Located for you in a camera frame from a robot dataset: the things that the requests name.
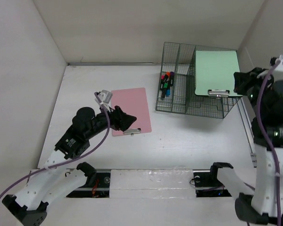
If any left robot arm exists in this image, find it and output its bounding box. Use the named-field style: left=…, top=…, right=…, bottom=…
left=2, top=106, right=137, bottom=226

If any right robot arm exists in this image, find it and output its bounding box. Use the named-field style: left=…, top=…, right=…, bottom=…
left=208, top=65, right=283, bottom=226

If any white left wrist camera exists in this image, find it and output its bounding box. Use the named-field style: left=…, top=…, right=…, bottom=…
left=94, top=90, right=113, bottom=111

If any green clipboard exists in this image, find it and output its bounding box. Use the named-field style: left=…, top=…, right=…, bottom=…
left=195, top=50, right=241, bottom=97

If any purple capped black highlighter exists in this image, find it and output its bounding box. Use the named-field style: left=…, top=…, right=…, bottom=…
left=169, top=72, right=175, bottom=86

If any orange capped black highlighter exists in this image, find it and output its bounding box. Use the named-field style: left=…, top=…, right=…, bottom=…
left=161, top=72, right=170, bottom=85

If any pink clipboard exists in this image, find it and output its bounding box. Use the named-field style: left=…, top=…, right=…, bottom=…
left=111, top=88, right=152, bottom=137

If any green capped black highlighter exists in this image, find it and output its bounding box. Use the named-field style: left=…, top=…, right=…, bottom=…
left=161, top=82, right=169, bottom=98

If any green wire mesh organizer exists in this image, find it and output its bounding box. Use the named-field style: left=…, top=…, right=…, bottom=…
left=156, top=42, right=240, bottom=119

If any black mounting rail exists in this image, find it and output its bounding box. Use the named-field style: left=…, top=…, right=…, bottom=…
left=68, top=169, right=230, bottom=199

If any pink capped black highlighter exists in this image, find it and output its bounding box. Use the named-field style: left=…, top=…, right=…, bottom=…
left=159, top=74, right=168, bottom=90

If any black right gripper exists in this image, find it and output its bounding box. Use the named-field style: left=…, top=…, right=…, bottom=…
left=234, top=66, right=276, bottom=115

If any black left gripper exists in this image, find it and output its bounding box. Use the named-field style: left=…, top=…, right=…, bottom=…
left=87, top=102, right=136, bottom=139

